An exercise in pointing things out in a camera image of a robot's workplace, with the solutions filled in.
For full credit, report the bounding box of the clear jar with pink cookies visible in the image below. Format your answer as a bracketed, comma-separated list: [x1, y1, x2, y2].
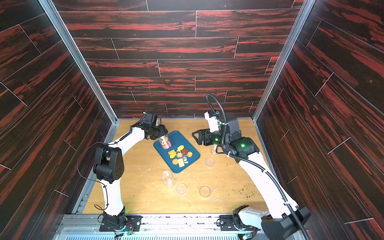
[159, 135, 171, 146]

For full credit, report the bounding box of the pink round sandwich cookie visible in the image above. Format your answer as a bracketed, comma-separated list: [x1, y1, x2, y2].
[162, 143, 172, 150]

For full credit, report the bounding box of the clear jar lid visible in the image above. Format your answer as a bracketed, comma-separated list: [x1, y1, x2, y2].
[199, 186, 211, 198]
[176, 184, 188, 195]
[205, 158, 216, 167]

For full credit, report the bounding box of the brown iced star cookie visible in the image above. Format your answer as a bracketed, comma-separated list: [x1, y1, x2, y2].
[181, 149, 189, 155]

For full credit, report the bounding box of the yellow fish shaped cookie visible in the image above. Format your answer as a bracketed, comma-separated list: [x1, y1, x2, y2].
[177, 145, 185, 152]

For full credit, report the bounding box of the pale yellow rectangular biscuit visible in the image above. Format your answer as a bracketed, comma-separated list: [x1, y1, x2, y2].
[178, 159, 185, 168]

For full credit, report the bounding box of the clear jar with yellow cookies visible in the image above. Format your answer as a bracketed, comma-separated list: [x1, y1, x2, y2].
[161, 171, 174, 188]

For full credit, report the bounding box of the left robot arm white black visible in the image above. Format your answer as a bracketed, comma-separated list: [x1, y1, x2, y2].
[93, 112, 168, 230]

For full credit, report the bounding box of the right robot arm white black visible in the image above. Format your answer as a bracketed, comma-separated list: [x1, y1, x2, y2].
[192, 112, 311, 240]

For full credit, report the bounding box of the teal plastic tray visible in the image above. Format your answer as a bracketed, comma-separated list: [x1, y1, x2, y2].
[154, 131, 201, 174]

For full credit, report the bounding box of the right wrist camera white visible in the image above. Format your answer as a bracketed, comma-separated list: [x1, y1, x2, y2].
[204, 110, 220, 133]

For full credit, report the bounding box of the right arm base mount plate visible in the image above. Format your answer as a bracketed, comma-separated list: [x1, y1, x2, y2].
[216, 215, 260, 232]

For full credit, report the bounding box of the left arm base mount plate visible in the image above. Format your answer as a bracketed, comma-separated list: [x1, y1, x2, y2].
[99, 214, 143, 232]

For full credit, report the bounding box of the aluminium front rail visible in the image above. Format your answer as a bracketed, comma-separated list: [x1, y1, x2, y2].
[54, 214, 268, 240]

